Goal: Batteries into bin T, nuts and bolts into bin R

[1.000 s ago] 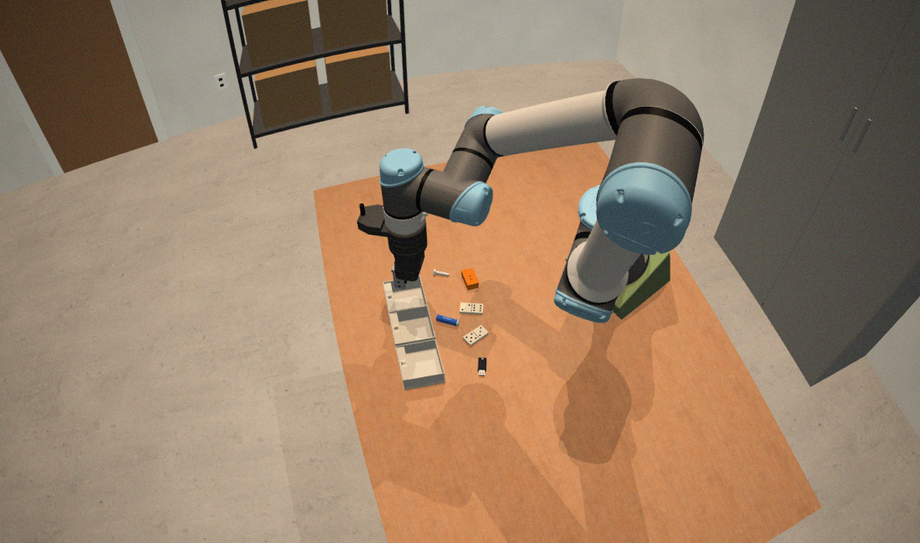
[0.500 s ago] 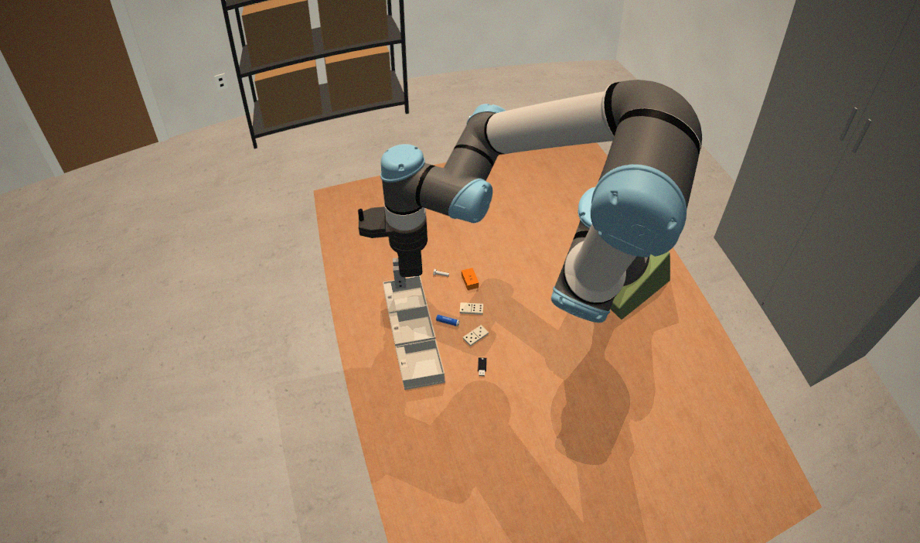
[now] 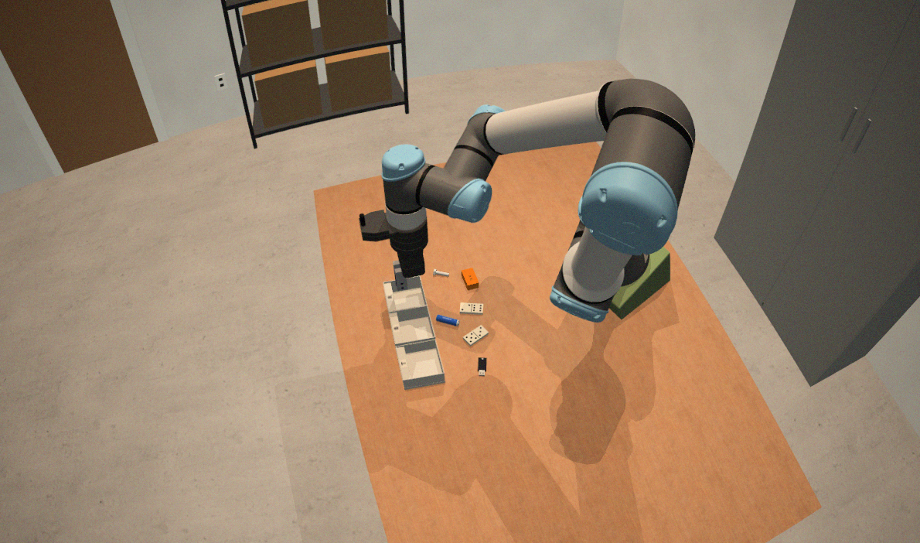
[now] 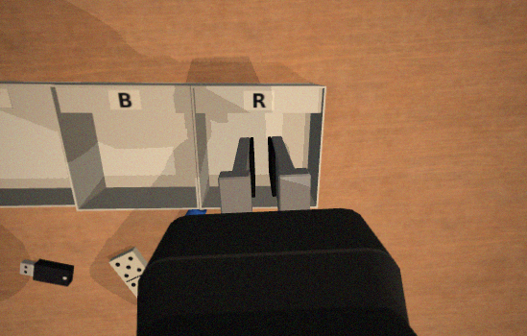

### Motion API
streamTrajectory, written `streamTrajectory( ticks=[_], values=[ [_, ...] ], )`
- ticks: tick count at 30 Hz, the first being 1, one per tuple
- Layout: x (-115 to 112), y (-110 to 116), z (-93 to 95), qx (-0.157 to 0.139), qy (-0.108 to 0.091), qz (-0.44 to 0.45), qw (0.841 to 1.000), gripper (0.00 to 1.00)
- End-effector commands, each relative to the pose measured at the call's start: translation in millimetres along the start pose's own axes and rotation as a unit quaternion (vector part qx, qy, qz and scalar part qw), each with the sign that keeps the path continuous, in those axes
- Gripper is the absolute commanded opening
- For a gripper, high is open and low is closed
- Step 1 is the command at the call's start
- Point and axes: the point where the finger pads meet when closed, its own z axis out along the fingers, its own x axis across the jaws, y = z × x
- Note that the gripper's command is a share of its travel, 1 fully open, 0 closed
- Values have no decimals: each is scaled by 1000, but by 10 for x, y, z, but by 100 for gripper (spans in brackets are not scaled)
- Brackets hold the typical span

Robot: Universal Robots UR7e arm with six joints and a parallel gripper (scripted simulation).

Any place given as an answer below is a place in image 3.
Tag beige three-compartment bin rack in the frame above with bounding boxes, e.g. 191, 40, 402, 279
383, 276, 445, 390

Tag beige domino tile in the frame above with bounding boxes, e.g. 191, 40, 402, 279
460, 302, 483, 315
463, 325, 489, 346

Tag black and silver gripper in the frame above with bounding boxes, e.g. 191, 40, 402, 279
359, 203, 428, 292

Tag orange battery block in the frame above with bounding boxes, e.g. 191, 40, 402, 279
462, 268, 479, 290

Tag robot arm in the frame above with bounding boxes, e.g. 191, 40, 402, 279
381, 79, 695, 323

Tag blue aa battery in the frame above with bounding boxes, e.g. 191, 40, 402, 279
436, 315, 459, 326

